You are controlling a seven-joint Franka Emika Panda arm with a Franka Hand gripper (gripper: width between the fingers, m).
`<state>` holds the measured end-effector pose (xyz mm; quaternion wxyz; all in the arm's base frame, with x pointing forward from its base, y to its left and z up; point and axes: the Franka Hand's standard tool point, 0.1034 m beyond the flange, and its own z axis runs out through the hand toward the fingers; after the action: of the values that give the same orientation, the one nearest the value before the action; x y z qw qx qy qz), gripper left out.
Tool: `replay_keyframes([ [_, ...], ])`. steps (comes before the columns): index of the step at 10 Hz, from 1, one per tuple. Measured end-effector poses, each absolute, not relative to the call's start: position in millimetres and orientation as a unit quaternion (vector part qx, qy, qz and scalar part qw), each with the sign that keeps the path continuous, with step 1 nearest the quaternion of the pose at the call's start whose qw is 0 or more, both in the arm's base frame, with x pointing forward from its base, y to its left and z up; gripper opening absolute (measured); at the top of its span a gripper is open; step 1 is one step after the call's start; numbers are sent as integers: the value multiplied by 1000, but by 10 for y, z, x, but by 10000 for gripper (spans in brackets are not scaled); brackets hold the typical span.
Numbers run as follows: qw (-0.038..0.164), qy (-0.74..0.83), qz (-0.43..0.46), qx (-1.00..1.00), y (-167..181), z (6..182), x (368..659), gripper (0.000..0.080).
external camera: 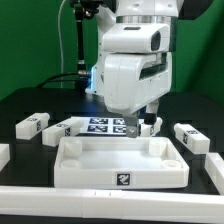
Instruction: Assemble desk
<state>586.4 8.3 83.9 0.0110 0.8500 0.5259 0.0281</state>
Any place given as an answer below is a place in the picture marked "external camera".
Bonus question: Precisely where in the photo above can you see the black camera stand pole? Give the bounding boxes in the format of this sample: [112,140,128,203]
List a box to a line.
[70,0,102,92]

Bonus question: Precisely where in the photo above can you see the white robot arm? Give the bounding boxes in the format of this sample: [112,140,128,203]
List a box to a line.
[86,0,184,138]

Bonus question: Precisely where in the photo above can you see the white desk tabletop tray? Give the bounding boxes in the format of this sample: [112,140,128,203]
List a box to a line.
[54,137,189,189]

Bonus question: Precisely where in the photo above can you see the black cable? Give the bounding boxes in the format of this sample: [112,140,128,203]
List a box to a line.
[35,71,92,89]

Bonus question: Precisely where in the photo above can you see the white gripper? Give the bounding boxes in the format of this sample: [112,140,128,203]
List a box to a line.
[102,23,172,138]

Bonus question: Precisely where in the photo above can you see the white front rail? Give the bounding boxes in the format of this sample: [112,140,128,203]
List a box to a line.
[0,186,224,224]

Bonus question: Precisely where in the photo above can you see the white sheet with markers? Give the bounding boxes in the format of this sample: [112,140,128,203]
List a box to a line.
[80,117,126,136]

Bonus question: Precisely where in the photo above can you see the white left side block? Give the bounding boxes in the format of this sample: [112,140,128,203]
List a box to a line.
[0,144,10,172]

